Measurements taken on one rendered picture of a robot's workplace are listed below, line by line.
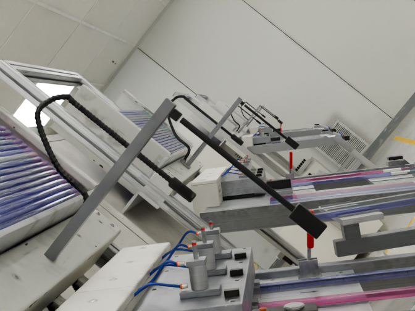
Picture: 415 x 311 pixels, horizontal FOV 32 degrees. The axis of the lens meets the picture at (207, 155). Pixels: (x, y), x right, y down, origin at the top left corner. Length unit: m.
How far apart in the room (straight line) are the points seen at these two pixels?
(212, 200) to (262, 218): 0.24
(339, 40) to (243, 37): 1.11
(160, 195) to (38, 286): 1.11
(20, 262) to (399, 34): 8.02
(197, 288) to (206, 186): 1.28
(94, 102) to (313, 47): 6.64
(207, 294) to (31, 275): 0.21
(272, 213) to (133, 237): 0.39
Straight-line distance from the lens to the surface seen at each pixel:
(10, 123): 1.27
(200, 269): 0.89
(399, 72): 8.72
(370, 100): 8.66
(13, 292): 0.82
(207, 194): 2.16
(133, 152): 0.91
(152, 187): 1.95
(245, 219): 1.97
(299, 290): 1.12
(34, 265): 0.91
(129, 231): 2.02
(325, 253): 5.62
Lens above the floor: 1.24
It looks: 2 degrees up
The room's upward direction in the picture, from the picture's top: 51 degrees counter-clockwise
